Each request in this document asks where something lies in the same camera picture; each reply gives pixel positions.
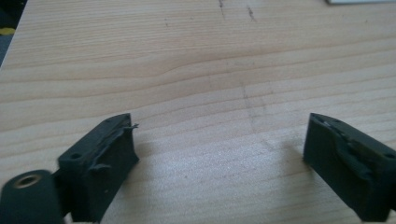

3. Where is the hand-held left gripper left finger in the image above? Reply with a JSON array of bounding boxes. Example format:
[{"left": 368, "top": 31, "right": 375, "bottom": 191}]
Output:
[{"left": 57, "top": 112, "right": 140, "bottom": 224}]

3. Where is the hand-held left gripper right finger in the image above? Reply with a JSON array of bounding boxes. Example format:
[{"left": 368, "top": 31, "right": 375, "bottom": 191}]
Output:
[{"left": 303, "top": 112, "right": 396, "bottom": 223}]

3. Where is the white flat object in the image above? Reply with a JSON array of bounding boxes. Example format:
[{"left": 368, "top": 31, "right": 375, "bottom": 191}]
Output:
[{"left": 325, "top": 0, "right": 396, "bottom": 6}]

